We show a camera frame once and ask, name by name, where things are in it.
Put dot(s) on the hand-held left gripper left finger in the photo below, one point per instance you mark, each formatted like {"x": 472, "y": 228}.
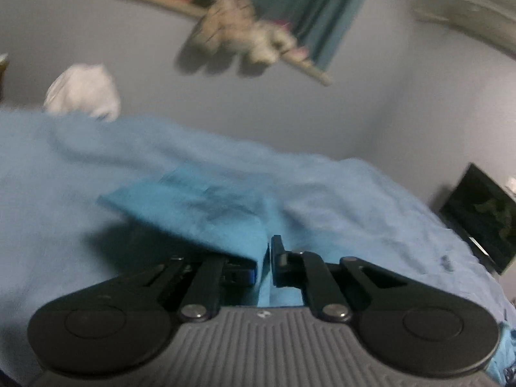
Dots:
{"x": 250, "y": 276}

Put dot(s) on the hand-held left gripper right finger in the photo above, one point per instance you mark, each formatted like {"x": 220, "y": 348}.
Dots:
{"x": 278, "y": 264}

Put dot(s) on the teal garment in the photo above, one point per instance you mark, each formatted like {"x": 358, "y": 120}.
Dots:
{"x": 209, "y": 209}

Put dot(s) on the light blue blanket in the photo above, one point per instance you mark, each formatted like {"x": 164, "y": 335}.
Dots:
{"x": 80, "y": 169}

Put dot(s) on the black flat screen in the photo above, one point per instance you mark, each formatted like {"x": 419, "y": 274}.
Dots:
{"x": 479, "y": 217}

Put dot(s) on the white router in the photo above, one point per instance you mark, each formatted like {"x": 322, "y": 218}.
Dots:
{"x": 510, "y": 185}

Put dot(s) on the white pillow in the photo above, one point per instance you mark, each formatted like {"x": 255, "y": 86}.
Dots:
{"x": 82, "y": 90}

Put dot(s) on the grey plush toy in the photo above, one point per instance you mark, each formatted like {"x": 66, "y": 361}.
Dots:
{"x": 229, "y": 16}

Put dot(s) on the teal curtain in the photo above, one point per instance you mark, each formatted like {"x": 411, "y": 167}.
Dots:
{"x": 314, "y": 4}

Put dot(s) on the wooden window sill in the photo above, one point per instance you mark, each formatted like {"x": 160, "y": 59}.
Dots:
{"x": 161, "y": 2}

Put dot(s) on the tan object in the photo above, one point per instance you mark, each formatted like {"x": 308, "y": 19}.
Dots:
{"x": 3, "y": 76}

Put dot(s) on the white air conditioner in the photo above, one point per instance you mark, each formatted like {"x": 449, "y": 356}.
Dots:
{"x": 463, "y": 4}

